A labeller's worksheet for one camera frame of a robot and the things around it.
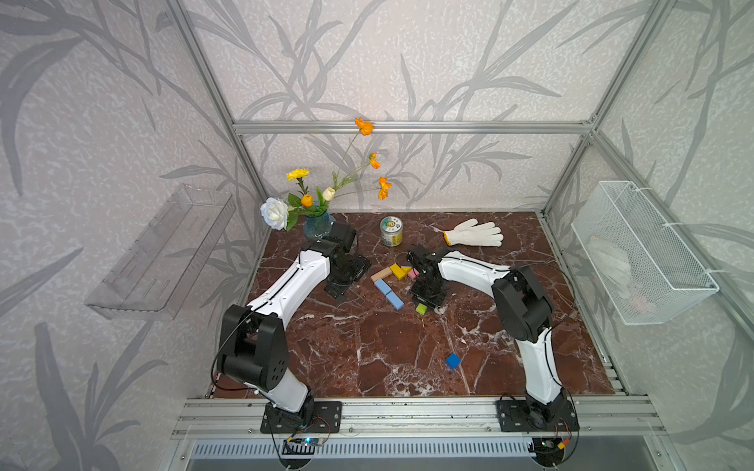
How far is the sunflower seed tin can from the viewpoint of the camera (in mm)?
1068

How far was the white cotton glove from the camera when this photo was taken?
1.12m

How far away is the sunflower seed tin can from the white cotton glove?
19 cm
